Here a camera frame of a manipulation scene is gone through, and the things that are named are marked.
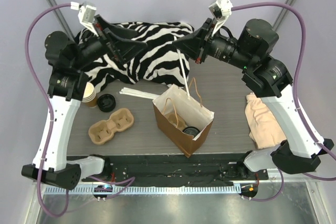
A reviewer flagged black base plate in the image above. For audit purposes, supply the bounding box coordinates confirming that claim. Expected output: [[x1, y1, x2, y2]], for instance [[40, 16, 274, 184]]
[[97, 153, 269, 187]]

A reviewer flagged black cup lid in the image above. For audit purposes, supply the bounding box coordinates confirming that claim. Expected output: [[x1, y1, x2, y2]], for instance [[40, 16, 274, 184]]
[[182, 126, 200, 137]]

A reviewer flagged cardboard cup carrier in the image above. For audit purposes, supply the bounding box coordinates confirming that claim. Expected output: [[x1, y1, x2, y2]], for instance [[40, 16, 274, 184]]
[[88, 108, 134, 145], [165, 113, 187, 131]]

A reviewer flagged beige folded cloth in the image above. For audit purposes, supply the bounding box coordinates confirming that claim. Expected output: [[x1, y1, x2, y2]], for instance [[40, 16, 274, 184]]
[[245, 92, 287, 150]]

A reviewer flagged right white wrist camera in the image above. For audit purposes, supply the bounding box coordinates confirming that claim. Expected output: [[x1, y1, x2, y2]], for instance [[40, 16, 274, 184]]
[[208, 0, 233, 36]]

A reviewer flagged stack of paper cups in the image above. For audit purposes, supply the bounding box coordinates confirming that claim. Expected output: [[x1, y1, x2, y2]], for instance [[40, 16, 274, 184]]
[[82, 82, 98, 108]]

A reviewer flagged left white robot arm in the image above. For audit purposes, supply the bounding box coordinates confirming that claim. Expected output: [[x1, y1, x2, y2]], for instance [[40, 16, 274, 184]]
[[21, 15, 147, 190]]

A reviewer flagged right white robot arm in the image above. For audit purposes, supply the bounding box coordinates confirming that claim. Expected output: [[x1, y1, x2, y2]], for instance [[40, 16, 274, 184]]
[[173, 18, 334, 179]]

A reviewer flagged purple cable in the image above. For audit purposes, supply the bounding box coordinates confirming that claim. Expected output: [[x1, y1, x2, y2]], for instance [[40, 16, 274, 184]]
[[232, 2, 336, 204], [26, 3, 136, 218]]

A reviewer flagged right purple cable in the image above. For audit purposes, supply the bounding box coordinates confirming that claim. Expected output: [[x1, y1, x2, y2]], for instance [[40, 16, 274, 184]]
[[232, 2, 336, 204]]

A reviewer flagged white slotted cable duct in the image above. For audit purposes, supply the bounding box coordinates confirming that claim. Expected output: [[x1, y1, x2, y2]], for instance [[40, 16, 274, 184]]
[[65, 185, 242, 195]]

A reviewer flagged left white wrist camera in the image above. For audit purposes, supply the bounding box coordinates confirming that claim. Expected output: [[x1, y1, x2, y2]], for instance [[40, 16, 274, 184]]
[[70, 2, 98, 36]]

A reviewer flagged zebra print pillow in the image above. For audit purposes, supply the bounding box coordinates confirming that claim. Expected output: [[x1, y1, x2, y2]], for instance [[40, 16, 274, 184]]
[[83, 22, 194, 92]]

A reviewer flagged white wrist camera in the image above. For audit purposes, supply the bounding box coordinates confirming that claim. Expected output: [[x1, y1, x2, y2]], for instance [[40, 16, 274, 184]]
[[70, 2, 98, 36], [208, 0, 233, 36]]

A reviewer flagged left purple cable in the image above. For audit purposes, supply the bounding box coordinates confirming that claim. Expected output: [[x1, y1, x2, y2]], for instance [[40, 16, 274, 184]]
[[26, 3, 136, 218]]

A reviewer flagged brown paper bag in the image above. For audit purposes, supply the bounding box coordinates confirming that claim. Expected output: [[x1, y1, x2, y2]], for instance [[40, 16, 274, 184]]
[[152, 84, 215, 157]]

